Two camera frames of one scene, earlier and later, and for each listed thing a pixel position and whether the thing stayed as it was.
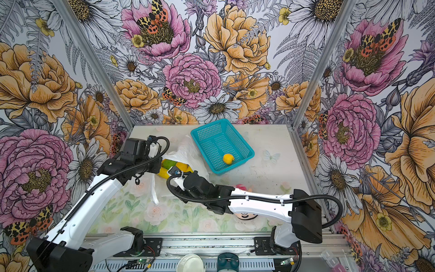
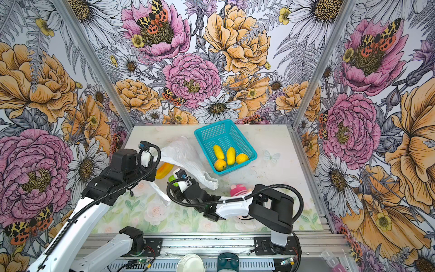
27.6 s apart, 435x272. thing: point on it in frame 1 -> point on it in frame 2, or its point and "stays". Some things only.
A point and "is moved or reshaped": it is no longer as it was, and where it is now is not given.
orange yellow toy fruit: x=228 y=158 -> x=220 y=164
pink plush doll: x=244 y=217 stays
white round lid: x=190 y=263 stays
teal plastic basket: x=220 y=138 stays
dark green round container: x=227 y=262 stays
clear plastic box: x=328 y=256 stays
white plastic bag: x=184 y=152 is moved or reshaped
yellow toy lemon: x=183 y=167 -> x=242 y=158
